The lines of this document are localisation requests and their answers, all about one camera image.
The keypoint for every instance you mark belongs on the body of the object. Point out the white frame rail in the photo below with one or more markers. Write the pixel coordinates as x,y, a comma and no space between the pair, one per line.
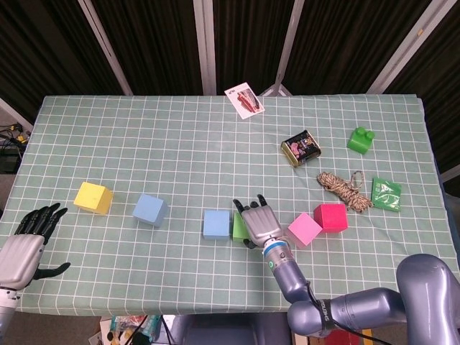
16,115
451,174

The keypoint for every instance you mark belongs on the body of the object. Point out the light blue foam cube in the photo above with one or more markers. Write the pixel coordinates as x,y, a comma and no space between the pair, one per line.
215,224
149,210

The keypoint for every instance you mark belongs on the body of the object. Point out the green foil sachet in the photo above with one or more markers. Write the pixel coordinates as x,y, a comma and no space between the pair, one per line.
386,194

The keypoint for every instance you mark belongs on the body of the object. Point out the blue grey chair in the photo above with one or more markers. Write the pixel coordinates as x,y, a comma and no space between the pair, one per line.
223,330

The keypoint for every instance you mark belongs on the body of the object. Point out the pink foam cube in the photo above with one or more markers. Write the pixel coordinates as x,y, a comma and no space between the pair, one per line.
305,230

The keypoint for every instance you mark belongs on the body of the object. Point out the green checked tablecloth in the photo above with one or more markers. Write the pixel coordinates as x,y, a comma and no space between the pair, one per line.
215,151

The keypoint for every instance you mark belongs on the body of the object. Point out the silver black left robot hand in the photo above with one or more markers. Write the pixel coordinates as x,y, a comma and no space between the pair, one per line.
19,258

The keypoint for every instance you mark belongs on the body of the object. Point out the black printed tin can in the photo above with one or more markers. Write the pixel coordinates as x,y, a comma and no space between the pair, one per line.
302,147

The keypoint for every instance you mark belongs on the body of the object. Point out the green studded toy brick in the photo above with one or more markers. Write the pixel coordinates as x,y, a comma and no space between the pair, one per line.
359,143

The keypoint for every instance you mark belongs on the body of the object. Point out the teal printed snack bag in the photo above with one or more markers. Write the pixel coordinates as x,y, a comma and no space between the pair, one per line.
149,325

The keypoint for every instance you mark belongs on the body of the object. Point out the green foam cube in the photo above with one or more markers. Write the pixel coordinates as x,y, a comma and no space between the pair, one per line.
238,228

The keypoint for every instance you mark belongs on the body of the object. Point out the yellow foam cube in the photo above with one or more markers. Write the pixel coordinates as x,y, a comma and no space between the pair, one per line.
91,199

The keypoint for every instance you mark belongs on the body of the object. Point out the white playing card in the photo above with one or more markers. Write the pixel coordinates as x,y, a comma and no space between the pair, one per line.
246,100

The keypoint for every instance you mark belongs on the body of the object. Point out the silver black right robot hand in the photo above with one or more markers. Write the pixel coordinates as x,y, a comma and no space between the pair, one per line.
260,223

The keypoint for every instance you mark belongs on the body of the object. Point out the red box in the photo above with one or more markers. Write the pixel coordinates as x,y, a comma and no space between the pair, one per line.
345,339

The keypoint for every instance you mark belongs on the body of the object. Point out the magenta red foam cube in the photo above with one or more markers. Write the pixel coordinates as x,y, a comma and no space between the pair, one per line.
330,215

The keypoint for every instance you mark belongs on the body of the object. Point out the black device box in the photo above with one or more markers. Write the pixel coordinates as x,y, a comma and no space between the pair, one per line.
9,161

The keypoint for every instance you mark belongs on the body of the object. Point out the white frame post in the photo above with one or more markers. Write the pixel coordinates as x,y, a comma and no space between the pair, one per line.
106,46
405,46
205,46
289,43

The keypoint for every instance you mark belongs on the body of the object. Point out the dark brown pleated curtain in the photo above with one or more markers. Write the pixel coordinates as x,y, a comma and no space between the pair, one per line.
158,46

